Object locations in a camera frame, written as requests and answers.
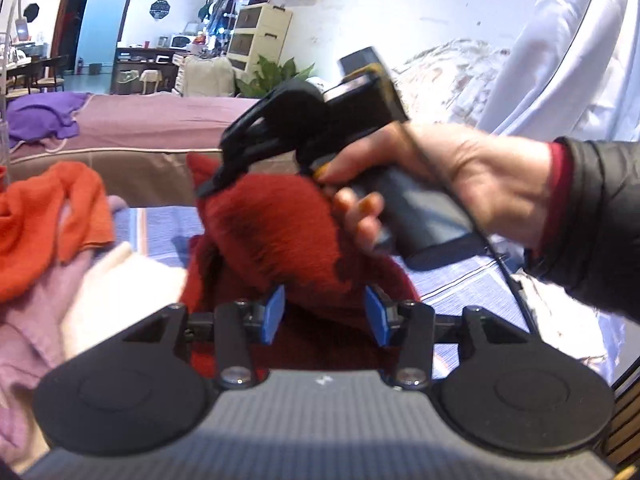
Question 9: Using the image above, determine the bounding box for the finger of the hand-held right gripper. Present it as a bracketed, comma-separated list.
[194, 127, 301, 198]
[221, 82, 301, 161]

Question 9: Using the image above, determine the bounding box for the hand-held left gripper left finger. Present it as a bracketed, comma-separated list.
[120, 285, 287, 392]

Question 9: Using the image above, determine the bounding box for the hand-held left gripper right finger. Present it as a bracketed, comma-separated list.
[364, 285, 533, 392]

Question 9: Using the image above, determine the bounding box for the red knitted sweater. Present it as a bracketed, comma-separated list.
[180, 152, 422, 375]

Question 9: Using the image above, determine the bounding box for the person's right forearm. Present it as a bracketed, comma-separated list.
[530, 137, 640, 332]

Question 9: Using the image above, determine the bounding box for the person's right hand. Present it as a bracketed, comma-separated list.
[312, 122, 556, 261]

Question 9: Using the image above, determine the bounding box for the green potted plant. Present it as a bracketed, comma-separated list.
[235, 55, 317, 99]

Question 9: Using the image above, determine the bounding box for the cream upholstered chair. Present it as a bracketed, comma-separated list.
[181, 55, 237, 97]

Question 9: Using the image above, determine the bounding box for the cream drawer cabinet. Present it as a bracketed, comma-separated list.
[227, 2, 294, 74]

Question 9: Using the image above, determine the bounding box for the mauve bed cover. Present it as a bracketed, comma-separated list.
[0, 92, 311, 208]

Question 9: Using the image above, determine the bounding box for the lit bulb mirror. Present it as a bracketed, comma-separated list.
[202, 0, 276, 49]

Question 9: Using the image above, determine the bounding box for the white stool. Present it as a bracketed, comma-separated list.
[138, 70, 164, 96]

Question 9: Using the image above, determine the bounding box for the white floral bedding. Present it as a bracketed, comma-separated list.
[392, 39, 514, 134]

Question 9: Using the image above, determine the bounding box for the dark wooden table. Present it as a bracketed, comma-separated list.
[114, 47, 191, 96]

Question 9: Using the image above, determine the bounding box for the cream cloth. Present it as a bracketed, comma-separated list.
[60, 241, 189, 362]

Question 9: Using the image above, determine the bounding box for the purple cloth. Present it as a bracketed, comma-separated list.
[5, 91, 92, 144]

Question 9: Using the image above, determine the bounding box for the orange cloth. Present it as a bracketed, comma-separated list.
[0, 160, 117, 304]

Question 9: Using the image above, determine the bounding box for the dark wooden chair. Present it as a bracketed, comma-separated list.
[30, 55, 69, 94]

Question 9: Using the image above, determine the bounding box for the white cloth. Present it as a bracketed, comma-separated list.
[475, 0, 640, 143]

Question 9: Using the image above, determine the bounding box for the pink cloth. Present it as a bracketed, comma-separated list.
[0, 195, 132, 472]

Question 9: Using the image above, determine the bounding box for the black cable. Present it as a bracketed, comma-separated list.
[410, 125, 544, 336]

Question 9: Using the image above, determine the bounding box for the brown door frame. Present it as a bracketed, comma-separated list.
[51, 0, 139, 80]

